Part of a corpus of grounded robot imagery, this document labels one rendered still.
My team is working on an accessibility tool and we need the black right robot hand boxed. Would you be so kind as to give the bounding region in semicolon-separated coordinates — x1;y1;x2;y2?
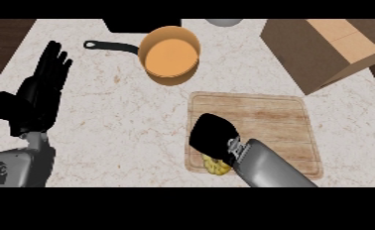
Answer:
187;112;242;168

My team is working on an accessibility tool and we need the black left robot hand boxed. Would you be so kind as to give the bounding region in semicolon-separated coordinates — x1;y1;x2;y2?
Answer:
0;40;75;138

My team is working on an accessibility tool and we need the yellow squash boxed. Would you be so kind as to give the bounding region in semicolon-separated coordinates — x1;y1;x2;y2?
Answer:
201;154;233;176

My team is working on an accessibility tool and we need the wooden cutting board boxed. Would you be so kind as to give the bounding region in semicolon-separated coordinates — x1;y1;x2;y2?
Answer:
183;90;325;180

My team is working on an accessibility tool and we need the dark brown wooden panel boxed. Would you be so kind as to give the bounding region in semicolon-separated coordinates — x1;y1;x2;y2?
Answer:
0;19;38;74

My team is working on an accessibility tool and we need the black appliance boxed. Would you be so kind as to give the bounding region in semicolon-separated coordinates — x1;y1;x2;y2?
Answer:
102;19;183;34

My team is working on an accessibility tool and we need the brown wooden box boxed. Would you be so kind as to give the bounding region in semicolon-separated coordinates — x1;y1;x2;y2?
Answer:
260;19;375;96

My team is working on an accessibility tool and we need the grey round object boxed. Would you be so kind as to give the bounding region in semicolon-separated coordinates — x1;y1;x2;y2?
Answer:
204;19;245;28

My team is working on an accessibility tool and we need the orange pot with black handle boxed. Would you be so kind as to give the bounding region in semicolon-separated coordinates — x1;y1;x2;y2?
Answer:
83;25;202;87

